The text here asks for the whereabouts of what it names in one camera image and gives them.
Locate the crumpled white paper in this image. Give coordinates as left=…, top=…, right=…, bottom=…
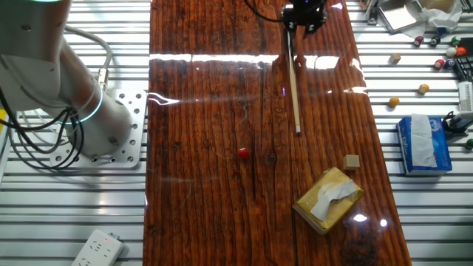
left=402, top=0, right=463, bottom=39

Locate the white ribbed device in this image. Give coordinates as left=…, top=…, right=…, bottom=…
left=457, top=81, right=473, bottom=114

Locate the gold tissue pack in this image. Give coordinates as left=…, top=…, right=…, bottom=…
left=292, top=166, right=365, bottom=236

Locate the white power strip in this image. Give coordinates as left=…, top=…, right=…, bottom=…
left=69, top=229, right=126, bottom=266

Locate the black keyboard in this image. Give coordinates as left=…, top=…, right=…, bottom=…
left=453, top=55, right=473, bottom=82

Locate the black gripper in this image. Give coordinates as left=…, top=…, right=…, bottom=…
left=281, top=0, right=329, bottom=38

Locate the white base cable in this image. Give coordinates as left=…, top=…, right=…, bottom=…
left=16, top=109, right=73, bottom=149

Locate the grey hose with connector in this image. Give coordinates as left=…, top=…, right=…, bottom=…
left=63, top=24, right=113, bottom=92

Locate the black rectangular object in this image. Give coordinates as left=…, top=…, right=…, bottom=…
left=459, top=36, right=473, bottom=56

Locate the thick black cable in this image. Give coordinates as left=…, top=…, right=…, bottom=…
left=243, top=0, right=287, bottom=24

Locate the black base cable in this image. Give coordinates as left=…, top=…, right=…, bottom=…
left=0, top=86, right=75, bottom=155
left=6, top=106, right=86, bottom=171

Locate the blue tissue box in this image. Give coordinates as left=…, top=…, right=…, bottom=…
left=395, top=113, right=453, bottom=177

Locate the brown cardboard box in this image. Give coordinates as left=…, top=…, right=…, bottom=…
left=417, top=0, right=456, bottom=12

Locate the metal corner bracket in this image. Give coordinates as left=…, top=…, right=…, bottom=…
left=364, top=0, right=380, bottom=26

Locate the wooden pool cue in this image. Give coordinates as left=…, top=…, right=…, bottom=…
left=287, top=30, right=302, bottom=134

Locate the silver perforated base plate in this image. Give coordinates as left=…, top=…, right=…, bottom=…
left=50, top=88, right=148, bottom=170

